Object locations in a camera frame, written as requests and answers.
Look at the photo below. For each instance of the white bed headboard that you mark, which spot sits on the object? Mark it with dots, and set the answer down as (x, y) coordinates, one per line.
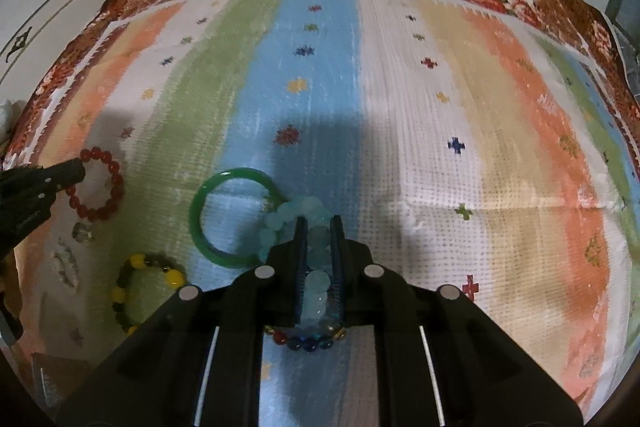
(29, 50)

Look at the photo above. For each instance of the striped colourful mat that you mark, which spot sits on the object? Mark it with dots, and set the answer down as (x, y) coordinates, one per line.
(461, 145)

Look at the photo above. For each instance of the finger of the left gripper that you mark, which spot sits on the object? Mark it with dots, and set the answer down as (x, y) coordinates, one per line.
(65, 174)

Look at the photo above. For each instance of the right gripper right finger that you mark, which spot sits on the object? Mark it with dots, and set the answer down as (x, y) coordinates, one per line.
(440, 360)

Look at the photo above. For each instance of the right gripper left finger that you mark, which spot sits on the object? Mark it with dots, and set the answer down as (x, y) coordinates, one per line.
(197, 360)

